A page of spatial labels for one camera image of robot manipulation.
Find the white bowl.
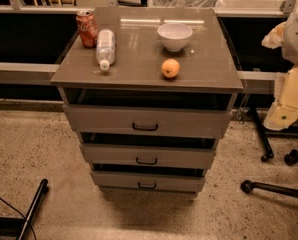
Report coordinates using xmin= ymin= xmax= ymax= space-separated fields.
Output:
xmin=157 ymin=23 xmax=193 ymax=52

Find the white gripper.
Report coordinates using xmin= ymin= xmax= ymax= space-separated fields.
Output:
xmin=263 ymin=65 xmax=298 ymax=131

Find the metal railing frame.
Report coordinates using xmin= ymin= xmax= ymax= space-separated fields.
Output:
xmin=0 ymin=0 xmax=298 ymax=85

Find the orange fruit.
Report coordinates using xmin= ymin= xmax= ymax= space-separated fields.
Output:
xmin=161 ymin=59 xmax=180 ymax=78

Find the red soda can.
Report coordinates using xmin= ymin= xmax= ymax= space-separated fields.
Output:
xmin=76 ymin=10 xmax=98 ymax=48

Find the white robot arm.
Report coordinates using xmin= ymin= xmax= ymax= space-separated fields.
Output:
xmin=261 ymin=5 xmax=298 ymax=131

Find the black stand leg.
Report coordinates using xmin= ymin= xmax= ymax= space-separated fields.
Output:
xmin=16 ymin=179 xmax=49 ymax=240

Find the black chair base with casters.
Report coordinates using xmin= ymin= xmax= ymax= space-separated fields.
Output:
xmin=240 ymin=107 xmax=298 ymax=202

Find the grey bottom drawer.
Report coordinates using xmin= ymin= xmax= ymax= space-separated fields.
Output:
xmin=90 ymin=171 xmax=205 ymax=193

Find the grey middle drawer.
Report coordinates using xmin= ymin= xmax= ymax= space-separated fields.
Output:
xmin=80 ymin=144 xmax=214 ymax=169

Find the black cable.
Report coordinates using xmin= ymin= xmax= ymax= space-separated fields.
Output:
xmin=0 ymin=190 xmax=37 ymax=240

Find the grey top drawer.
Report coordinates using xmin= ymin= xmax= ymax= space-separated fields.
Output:
xmin=64 ymin=105 xmax=231 ymax=139

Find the clear plastic water bottle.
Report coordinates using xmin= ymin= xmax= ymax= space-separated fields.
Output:
xmin=96 ymin=29 xmax=115 ymax=71

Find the grey drawer cabinet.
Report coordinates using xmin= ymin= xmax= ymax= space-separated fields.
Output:
xmin=50 ymin=6 xmax=244 ymax=198

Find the grey drawer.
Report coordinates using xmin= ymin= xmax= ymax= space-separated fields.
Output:
xmin=64 ymin=105 xmax=231 ymax=139
xmin=90 ymin=171 xmax=205 ymax=193
xmin=80 ymin=144 xmax=214 ymax=169

